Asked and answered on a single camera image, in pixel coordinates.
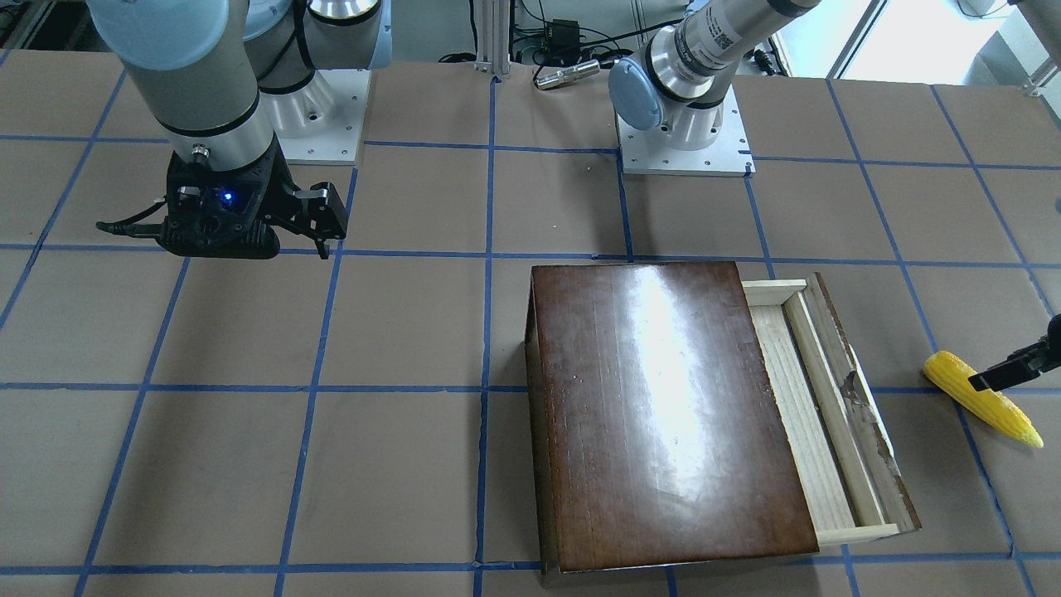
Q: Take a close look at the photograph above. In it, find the dark wooden drawer cabinet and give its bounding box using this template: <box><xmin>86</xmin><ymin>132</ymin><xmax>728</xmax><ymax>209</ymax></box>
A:
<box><xmin>524</xmin><ymin>261</ymin><xmax>820</xmax><ymax>581</ymax></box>

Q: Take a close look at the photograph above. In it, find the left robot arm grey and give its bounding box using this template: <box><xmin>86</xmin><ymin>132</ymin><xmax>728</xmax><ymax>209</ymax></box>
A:
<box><xmin>608</xmin><ymin>1</ymin><xmax>1059</xmax><ymax>390</ymax></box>

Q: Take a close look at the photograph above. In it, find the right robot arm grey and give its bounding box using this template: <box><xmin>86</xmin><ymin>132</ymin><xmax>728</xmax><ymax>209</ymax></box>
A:
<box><xmin>87</xmin><ymin>1</ymin><xmax>393</xmax><ymax>260</ymax></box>

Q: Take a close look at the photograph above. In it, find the yellow corn cob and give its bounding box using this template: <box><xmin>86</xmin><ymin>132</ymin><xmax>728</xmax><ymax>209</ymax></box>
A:
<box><xmin>923</xmin><ymin>351</ymin><xmax>1044</xmax><ymax>449</ymax></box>

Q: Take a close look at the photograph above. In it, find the black electronics box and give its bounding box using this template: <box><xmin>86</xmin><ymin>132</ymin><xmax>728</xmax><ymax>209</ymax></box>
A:
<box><xmin>543</xmin><ymin>18</ymin><xmax>581</xmax><ymax>65</ymax></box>

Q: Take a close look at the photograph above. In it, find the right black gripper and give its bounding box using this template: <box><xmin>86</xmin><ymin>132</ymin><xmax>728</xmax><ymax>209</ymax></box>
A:
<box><xmin>157</xmin><ymin>138</ymin><xmax>349</xmax><ymax>260</ymax></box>

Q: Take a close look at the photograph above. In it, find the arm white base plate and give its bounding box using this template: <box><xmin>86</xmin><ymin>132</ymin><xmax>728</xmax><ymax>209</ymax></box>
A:
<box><xmin>615</xmin><ymin>85</ymin><xmax>756</xmax><ymax>177</ymax></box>
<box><xmin>261</xmin><ymin>70</ymin><xmax>373</xmax><ymax>166</ymax></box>

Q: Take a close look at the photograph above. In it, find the wooden drawer with white handle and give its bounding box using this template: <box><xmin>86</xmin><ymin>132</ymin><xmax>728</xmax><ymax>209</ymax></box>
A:
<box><xmin>743</xmin><ymin>273</ymin><xmax>923</xmax><ymax>547</ymax></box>

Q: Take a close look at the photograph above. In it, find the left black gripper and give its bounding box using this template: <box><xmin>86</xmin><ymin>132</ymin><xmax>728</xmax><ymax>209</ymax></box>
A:
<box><xmin>967</xmin><ymin>313</ymin><xmax>1061</xmax><ymax>391</ymax></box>

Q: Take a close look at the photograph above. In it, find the aluminium frame post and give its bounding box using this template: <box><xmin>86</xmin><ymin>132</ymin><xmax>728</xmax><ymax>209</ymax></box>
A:
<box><xmin>471</xmin><ymin>1</ymin><xmax>514</xmax><ymax>80</ymax></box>

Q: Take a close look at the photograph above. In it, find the silver metal cylinder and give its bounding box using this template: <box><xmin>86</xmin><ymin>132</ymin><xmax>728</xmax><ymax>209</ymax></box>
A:
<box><xmin>533</xmin><ymin>58</ymin><xmax>602</xmax><ymax>91</ymax></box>

